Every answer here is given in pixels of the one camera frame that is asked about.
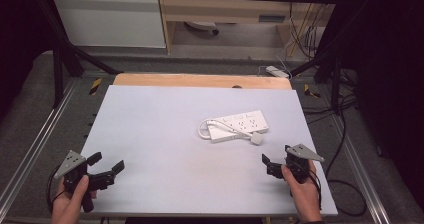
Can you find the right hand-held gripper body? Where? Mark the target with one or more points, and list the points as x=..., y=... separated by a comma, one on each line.
x=304, y=153

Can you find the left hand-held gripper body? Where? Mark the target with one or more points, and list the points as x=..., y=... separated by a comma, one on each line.
x=70, y=162

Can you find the person's left hand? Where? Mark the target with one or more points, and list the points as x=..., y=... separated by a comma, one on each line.
x=66, y=205

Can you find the person's right hand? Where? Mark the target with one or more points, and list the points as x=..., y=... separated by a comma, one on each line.
x=305, y=197

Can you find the white plug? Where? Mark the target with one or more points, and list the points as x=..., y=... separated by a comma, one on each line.
x=256, y=138

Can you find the yellow black tape strip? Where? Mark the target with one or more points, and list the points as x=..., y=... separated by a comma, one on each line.
x=310, y=91
x=95, y=86

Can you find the black metal stand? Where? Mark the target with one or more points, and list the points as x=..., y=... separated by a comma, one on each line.
x=336, y=84
x=58, y=70

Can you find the small white power strip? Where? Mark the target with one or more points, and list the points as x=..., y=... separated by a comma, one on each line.
x=277, y=71

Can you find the wooden table board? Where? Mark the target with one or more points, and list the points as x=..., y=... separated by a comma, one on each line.
x=200, y=81

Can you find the white cabinet panel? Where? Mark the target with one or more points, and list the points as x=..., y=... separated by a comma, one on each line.
x=106, y=19

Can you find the white chair base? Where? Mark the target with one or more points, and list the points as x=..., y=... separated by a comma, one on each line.
x=201, y=25

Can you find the aluminium rail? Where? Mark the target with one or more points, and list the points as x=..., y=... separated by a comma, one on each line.
x=36, y=140
x=361, y=174

